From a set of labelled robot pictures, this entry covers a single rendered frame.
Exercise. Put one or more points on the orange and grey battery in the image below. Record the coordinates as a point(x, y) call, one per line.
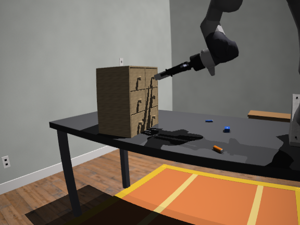
point(218, 149)

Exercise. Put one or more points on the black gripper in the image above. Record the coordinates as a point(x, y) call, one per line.
point(195, 63)

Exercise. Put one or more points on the light wooden chest of drawers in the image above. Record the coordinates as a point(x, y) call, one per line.
point(113, 100)

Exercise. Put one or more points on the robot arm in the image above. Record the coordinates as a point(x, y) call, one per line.
point(220, 48)

